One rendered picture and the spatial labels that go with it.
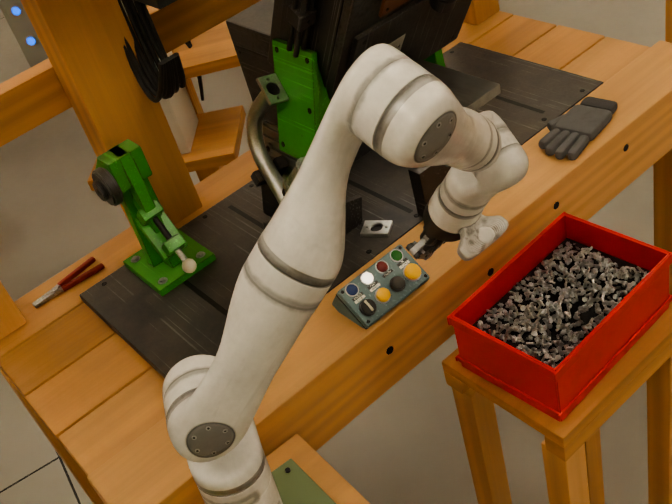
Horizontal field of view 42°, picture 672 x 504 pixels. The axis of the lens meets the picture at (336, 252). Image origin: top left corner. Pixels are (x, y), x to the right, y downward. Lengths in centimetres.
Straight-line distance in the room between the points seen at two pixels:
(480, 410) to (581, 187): 49
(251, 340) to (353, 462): 154
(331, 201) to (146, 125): 94
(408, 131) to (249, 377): 33
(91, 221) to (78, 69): 211
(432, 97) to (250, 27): 95
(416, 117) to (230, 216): 105
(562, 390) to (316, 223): 61
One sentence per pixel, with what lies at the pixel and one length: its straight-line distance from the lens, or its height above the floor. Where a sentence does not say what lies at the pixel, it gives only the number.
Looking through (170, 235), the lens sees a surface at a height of 100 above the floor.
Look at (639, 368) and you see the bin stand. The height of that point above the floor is 79.
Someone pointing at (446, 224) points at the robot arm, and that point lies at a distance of 126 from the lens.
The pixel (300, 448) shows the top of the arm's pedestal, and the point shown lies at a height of 85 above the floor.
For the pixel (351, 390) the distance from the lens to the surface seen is 149.
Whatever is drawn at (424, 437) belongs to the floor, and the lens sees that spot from 245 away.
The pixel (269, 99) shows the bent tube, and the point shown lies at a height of 120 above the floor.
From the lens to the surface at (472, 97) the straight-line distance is 154.
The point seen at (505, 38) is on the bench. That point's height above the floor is 88.
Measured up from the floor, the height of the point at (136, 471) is 90.
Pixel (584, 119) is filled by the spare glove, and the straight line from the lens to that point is 182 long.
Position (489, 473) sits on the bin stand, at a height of 51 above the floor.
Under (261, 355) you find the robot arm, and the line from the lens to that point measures 94.
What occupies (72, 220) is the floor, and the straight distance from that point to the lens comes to 382.
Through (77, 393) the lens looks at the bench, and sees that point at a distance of 162.
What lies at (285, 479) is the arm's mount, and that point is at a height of 89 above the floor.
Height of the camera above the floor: 191
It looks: 38 degrees down
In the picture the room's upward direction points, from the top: 17 degrees counter-clockwise
